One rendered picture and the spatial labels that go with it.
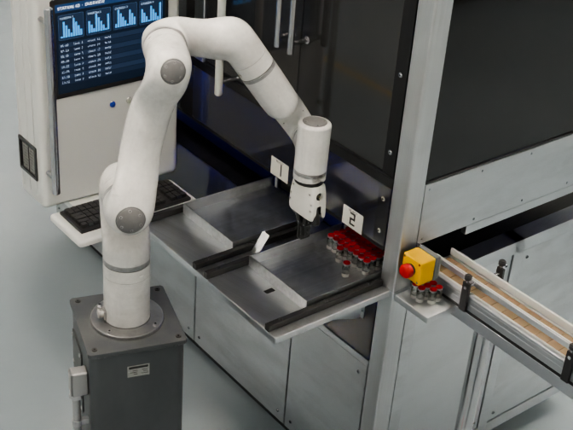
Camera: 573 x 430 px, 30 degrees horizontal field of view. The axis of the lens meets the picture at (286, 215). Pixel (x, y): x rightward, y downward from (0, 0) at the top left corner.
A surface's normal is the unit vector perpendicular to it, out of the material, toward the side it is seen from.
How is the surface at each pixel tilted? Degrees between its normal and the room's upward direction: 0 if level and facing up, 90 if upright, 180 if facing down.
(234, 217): 0
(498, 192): 90
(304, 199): 90
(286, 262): 0
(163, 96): 129
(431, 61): 90
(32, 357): 0
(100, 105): 90
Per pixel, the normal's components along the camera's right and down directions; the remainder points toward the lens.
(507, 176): 0.61, 0.44
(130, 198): 0.24, 0.07
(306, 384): -0.79, 0.26
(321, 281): 0.07, -0.86
